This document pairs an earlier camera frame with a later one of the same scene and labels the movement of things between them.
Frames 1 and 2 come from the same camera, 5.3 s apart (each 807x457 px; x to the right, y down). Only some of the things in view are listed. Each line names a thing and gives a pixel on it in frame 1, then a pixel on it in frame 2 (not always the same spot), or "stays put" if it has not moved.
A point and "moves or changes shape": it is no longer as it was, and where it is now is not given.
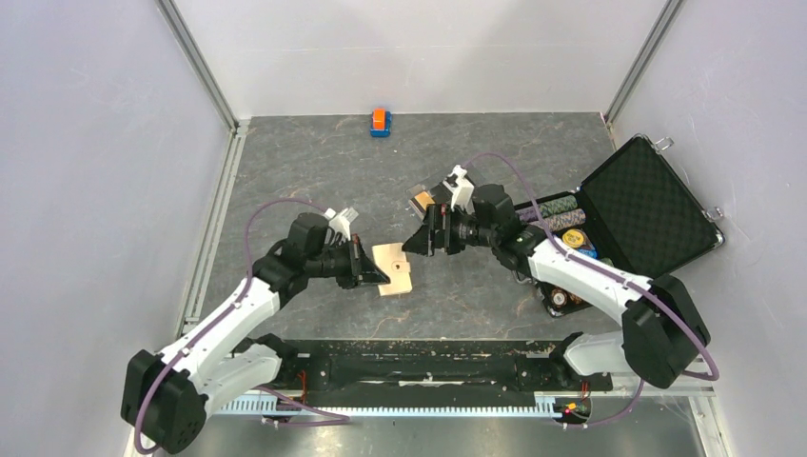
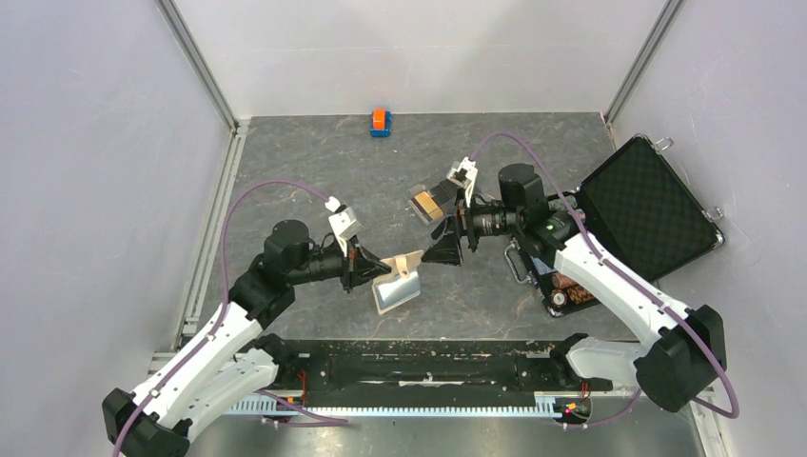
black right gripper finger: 423,241 to 445,250
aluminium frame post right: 641,65 stays put
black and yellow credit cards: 423,199 stays put
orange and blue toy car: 381,122 stays put
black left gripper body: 342,262 stays put
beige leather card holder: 391,261 moves or changes shape
